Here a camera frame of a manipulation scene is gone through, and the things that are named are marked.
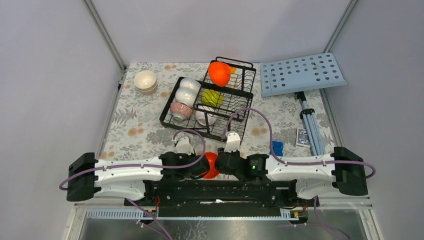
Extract purple cable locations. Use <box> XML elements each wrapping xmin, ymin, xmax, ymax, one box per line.
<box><xmin>58</xmin><ymin>129</ymin><xmax>207</xmax><ymax>191</ymax></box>
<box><xmin>222</xmin><ymin>107</ymin><xmax>377</xmax><ymax>180</ymax></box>

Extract blue tripod legs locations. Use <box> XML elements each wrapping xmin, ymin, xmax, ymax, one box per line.
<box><xmin>295</xmin><ymin>91</ymin><xmax>326</xmax><ymax>156</ymax></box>

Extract blue perforated stand tray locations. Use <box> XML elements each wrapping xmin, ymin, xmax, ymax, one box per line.
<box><xmin>260</xmin><ymin>52</ymin><xmax>347</xmax><ymax>98</ymax></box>

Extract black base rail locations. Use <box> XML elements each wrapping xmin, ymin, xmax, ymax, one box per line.
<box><xmin>134</xmin><ymin>179</ymin><xmax>314</xmax><ymax>218</ymax></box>

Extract plain beige bowl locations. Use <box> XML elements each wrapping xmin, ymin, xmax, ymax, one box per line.
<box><xmin>139</xmin><ymin>82</ymin><xmax>158</xmax><ymax>95</ymax></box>

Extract white bowl front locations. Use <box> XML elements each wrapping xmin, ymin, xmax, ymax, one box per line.
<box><xmin>195</xmin><ymin>105</ymin><xmax>218</xmax><ymax>127</ymax></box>

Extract orange bowl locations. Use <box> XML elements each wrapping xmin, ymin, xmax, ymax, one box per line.
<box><xmin>208</xmin><ymin>61</ymin><xmax>231</xmax><ymax>87</ymax></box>
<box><xmin>203</xmin><ymin>152</ymin><xmax>220</xmax><ymax>180</ymax></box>

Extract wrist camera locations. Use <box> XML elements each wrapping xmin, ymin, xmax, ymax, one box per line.
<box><xmin>173</xmin><ymin>136</ymin><xmax>195</xmax><ymax>156</ymax></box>
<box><xmin>224</xmin><ymin>131</ymin><xmax>241</xmax><ymax>153</ymax></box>

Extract black wire dish rack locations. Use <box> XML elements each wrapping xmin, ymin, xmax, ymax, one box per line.
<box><xmin>159</xmin><ymin>56</ymin><xmax>257</xmax><ymax>142</ymax></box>

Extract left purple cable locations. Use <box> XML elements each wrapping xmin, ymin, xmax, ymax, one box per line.
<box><xmin>58</xmin><ymin>129</ymin><xmax>207</xmax><ymax>191</ymax></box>

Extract white bowl upper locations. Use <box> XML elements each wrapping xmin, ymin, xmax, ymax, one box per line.
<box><xmin>179</xmin><ymin>77</ymin><xmax>201</xmax><ymax>92</ymax></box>

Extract blue card deck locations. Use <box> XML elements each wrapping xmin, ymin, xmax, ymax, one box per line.
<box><xmin>295</xmin><ymin>128</ymin><xmax>311</xmax><ymax>147</ymax></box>

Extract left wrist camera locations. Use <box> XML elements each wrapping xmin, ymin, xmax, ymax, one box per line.
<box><xmin>173</xmin><ymin>136</ymin><xmax>195</xmax><ymax>156</ymax></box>

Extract yellow-green bowl in rack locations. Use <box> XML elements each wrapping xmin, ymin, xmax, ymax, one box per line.
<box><xmin>201</xmin><ymin>89</ymin><xmax>224</xmax><ymax>108</ymax></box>

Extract blue toy car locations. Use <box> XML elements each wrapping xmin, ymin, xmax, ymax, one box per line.
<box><xmin>272</xmin><ymin>140</ymin><xmax>284</xmax><ymax>157</ymax></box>

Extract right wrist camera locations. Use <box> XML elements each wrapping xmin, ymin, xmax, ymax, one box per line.
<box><xmin>224</xmin><ymin>131</ymin><xmax>241</xmax><ymax>153</ymax></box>

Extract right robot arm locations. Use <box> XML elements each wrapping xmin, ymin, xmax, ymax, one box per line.
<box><xmin>215</xmin><ymin>146</ymin><xmax>368</xmax><ymax>206</ymax></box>

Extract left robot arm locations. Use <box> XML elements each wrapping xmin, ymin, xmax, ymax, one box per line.
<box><xmin>59</xmin><ymin>151</ymin><xmax>210</xmax><ymax>206</ymax></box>

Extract pink patterned bowl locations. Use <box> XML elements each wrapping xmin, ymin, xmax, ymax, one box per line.
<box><xmin>170</xmin><ymin>102</ymin><xmax>193</xmax><ymax>121</ymax></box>

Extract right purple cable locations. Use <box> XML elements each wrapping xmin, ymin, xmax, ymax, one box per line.
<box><xmin>222</xmin><ymin>107</ymin><xmax>377</xmax><ymax>180</ymax></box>

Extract beige patterned bowl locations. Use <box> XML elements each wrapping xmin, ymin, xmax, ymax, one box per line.
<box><xmin>133</xmin><ymin>70</ymin><xmax>157</xmax><ymax>90</ymax></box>

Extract white bowl in rack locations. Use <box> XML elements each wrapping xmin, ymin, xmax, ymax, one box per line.
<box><xmin>174</xmin><ymin>87</ymin><xmax>197</xmax><ymax>108</ymax></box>

